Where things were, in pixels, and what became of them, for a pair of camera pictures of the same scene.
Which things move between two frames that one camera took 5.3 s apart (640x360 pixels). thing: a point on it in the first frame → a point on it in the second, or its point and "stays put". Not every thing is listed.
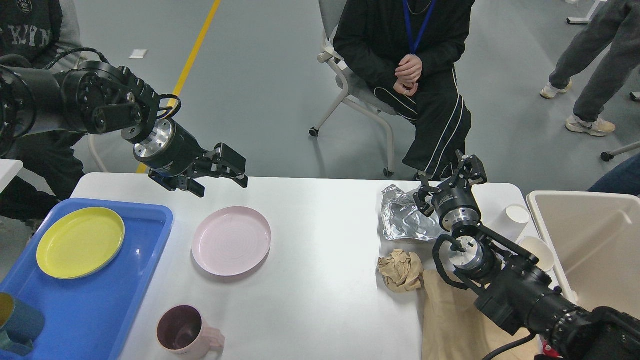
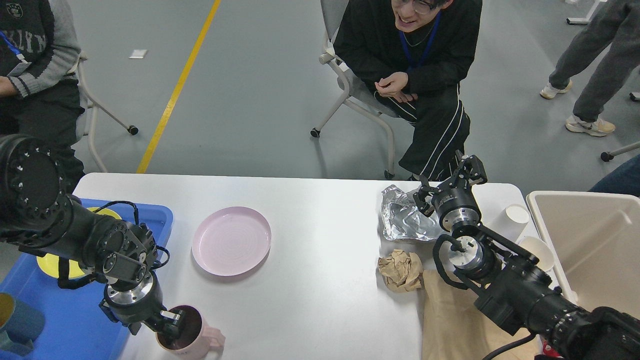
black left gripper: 172,150 → 141,301
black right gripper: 455,201 stays put
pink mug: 181,329 stays put
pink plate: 231,241 stays put
